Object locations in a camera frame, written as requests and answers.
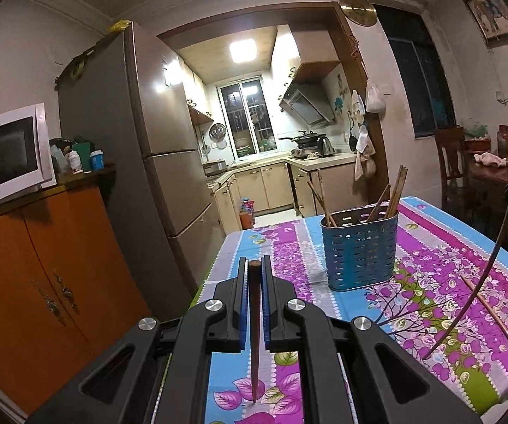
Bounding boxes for dark wooden chair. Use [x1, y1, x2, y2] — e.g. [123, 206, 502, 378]
[435, 126, 470, 221]

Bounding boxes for range hood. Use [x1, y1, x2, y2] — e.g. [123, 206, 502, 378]
[280, 82, 335, 127]

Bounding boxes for white microwave oven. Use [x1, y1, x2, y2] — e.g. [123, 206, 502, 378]
[0, 104, 56, 203]

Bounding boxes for ceiling light panel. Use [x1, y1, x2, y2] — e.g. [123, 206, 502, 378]
[229, 39, 258, 64]

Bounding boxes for white red-label bottle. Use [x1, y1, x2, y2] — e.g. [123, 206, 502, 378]
[66, 150, 83, 174]

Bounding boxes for cluttered wooden side table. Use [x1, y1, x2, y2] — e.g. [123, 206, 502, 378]
[465, 149, 508, 251]

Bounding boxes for grey refrigerator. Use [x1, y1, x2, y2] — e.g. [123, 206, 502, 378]
[56, 22, 224, 320]

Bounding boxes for floral striped tablecloth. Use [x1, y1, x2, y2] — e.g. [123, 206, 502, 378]
[196, 196, 508, 422]

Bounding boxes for orange wooden cabinet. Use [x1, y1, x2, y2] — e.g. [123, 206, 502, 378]
[0, 169, 149, 413]

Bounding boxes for dark window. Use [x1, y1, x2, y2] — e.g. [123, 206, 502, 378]
[375, 5, 456, 138]

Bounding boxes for electric kettle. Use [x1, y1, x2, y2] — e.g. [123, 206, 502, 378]
[317, 135, 335, 158]

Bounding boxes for kitchen window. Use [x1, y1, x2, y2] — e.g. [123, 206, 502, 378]
[219, 77, 277, 158]

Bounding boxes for framed wall picture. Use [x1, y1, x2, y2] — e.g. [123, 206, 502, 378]
[464, 0, 508, 49]

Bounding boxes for beige kitchen base cabinets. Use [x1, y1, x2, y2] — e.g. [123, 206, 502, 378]
[208, 153, 367, 235]

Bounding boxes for long wooden chopstick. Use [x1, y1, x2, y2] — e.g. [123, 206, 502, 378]
[422, 208, 508, 360]

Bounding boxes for blue perforated utensil holder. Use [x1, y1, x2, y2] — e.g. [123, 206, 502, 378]
[321, 203, 398, 291]

